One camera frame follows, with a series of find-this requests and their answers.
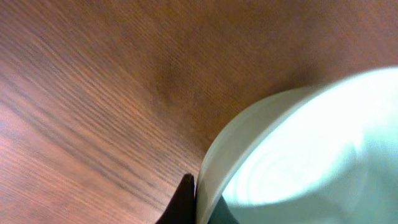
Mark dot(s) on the green bowl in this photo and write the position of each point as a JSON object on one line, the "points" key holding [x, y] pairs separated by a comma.
{"points": [[317, 154]]}

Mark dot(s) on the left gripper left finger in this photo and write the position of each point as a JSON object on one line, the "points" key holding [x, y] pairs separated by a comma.
{"points": [[182, 205]]}

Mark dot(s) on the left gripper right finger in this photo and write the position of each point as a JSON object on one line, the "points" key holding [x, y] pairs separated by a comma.
{"points": [[221, 214]]}

